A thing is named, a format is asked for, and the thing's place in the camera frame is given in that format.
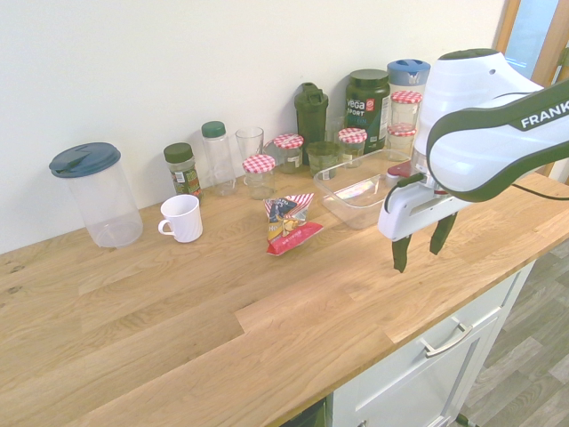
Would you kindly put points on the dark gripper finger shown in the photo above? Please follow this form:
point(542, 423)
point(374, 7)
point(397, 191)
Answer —
point(441, 236)
point(401, 255)

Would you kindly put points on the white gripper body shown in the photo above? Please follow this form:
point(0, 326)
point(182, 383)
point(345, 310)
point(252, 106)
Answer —
point(402, 213)

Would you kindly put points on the red striped chip bag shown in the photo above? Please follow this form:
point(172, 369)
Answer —
point(289, 222)

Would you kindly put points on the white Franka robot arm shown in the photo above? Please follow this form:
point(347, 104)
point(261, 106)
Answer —
point(471, 115)

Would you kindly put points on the clear rectangular plastic container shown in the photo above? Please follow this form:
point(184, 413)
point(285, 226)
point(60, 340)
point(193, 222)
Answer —
point(355, 195)

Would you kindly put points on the glass jar, red checkered lid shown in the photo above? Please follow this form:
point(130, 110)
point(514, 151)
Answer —
point(259, 175)
point(352, 144)
point(400, 142)
point(405, 109)
point(289, 153)

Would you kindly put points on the short green tinted glass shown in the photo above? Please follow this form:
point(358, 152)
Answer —
point(322, 160)

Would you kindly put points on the dark green Vega protein tub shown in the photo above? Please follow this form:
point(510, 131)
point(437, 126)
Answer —
point(366, 111)

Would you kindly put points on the white cabinet with drawers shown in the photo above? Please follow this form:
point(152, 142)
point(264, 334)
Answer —
point(444, 369)

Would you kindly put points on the dark green shaker bottle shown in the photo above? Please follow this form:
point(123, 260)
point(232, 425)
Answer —
point(311, 120)

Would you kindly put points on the clear pitcher, light blue lid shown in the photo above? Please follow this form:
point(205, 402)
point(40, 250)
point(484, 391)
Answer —
point(406, 75)

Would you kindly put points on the tall clear drinking glass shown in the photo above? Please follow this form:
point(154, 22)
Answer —
point(250, 142)

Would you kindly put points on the clear bottle, green cap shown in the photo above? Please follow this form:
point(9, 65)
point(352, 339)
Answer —
point(218, 160)

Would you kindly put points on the white ceramic mug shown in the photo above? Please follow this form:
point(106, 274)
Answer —
point(184, 220)

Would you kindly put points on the spice jar, dark green lid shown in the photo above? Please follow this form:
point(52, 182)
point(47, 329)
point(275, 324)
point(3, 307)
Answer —
point(182, 173)

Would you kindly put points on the large clear pitcher, blue lid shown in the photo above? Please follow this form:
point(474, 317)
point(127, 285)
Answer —
point(104, 195)

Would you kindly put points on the wooden door frame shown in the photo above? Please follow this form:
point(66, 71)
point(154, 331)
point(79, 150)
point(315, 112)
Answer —
point(533, 40)

